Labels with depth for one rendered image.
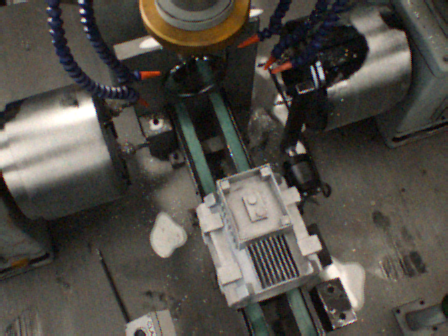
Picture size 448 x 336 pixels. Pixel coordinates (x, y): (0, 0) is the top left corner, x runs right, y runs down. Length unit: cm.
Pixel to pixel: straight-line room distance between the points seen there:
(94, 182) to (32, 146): 13
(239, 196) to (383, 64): 39
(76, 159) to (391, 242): 75
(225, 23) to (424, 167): 74
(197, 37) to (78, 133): 29
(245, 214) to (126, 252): 41
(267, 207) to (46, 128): 42
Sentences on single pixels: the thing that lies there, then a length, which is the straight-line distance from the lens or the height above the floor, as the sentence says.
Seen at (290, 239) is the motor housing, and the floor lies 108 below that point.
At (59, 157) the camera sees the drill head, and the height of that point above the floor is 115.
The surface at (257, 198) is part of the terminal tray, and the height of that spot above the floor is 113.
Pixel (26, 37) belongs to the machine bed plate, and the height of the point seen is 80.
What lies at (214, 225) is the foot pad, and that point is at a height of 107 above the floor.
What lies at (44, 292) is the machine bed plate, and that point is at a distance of 127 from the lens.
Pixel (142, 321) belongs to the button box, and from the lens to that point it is 94.
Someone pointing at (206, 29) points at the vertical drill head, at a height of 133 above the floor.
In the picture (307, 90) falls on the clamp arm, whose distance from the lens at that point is 88.
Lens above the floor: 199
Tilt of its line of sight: 68 degrees down
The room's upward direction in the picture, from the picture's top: straight up
